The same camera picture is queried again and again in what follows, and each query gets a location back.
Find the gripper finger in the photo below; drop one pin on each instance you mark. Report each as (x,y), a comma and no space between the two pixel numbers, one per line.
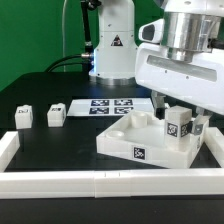
(203,115)
(158,104)

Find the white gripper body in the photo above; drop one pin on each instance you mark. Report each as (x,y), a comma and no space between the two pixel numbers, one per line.
(200,82)

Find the white square tabletop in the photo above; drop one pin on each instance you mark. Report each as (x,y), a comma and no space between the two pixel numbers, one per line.
(139,136)

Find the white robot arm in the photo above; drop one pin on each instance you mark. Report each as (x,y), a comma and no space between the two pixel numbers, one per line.
(178,55)

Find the white marker sheet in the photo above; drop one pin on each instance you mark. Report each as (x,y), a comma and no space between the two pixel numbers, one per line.
(108,107)

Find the white U-shaped fence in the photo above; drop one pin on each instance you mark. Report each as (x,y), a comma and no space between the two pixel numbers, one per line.
(121,183)

